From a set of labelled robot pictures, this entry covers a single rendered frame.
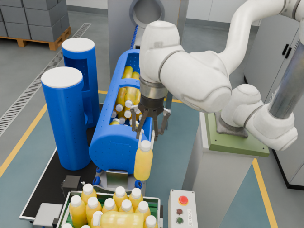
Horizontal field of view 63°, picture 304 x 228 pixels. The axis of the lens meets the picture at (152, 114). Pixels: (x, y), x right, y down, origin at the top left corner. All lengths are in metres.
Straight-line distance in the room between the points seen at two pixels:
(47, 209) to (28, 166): 1.39
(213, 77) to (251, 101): 0.80
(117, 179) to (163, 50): 0.75
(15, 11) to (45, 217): 3.87
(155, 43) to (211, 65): 0.16
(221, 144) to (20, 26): 4.07
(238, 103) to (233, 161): 0.37
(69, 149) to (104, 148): 1.02
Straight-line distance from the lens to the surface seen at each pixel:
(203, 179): 1.66
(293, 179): 2.75
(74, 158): 2.23
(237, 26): 0.78
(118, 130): 1.10
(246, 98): 1.33
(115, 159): 1.21
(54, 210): 1.34
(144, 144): 0.90
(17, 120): 3.26
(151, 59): 0.64
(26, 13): 4.69
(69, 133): 2.02
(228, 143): 1.42
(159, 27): 0.65
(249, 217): 2.48
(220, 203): 1.89
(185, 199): 1.05
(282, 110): 1.21
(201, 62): 0.58
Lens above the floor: 1.99
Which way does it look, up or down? 39 degrees down
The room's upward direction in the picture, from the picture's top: 6 degrees clockwise
